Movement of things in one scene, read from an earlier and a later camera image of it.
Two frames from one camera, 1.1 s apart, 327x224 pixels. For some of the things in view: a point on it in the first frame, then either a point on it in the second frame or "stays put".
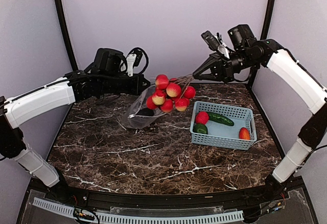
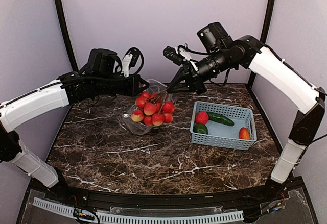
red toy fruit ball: (202, 118) stays put
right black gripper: (222, 68) -> (188, 72)
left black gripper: (137, 89) stays put
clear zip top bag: (142, 116) -> (138, 128)
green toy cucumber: (217, 118) stays put
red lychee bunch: (171, 93) -> (152, 110)
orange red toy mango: (244, 133) stays put
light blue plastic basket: (223, 135) stays put
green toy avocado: (200, 128) stays put
